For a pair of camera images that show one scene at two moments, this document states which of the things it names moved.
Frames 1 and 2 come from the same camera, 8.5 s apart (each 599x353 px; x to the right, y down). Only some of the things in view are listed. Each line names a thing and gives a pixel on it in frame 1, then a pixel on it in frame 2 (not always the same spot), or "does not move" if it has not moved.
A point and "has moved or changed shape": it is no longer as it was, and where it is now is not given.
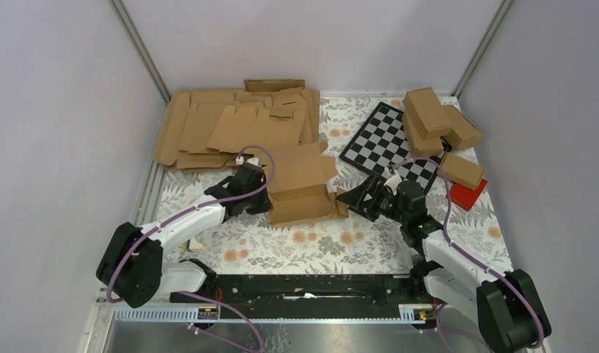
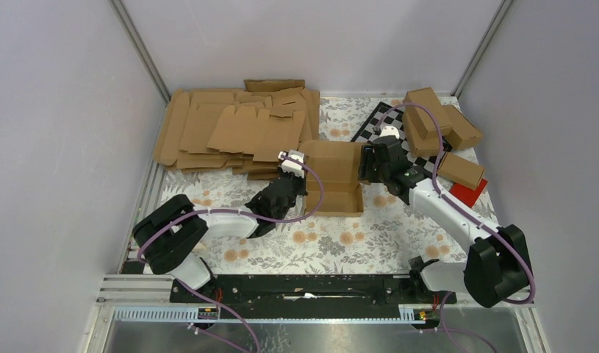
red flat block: x=464 y=196 does not move
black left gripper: x=264 y=206 → x=300 y=180
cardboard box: x=297 y=187 has moved or changed shape
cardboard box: x=426 y=112 does not move
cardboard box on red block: x=461 y=171 does not move
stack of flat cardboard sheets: x=209 y=129 does not move
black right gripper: x=355 y=198 → x=367 y=157
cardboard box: x=463 y=133 does not move
